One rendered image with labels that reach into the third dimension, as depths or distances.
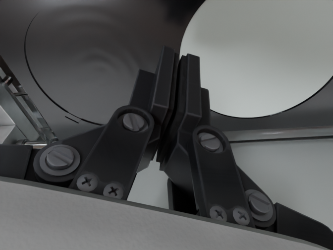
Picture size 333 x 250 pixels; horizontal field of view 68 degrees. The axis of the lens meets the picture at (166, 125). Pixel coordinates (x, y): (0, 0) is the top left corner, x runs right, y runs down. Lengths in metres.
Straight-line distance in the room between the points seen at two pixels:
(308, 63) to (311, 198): 0.10
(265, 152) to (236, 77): 0.09
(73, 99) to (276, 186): 0.18
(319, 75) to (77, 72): 0.16
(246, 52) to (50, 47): 0.13
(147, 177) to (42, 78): 0.12
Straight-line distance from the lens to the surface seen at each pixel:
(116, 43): 0.17
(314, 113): 0.21
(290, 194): 0.22
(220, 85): 0.18
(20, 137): 0.29
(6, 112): 0.28
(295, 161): 0.24
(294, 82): 0.19
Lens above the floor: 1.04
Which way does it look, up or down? 45 degrees down
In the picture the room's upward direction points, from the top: 174 degrees counter-clockwise
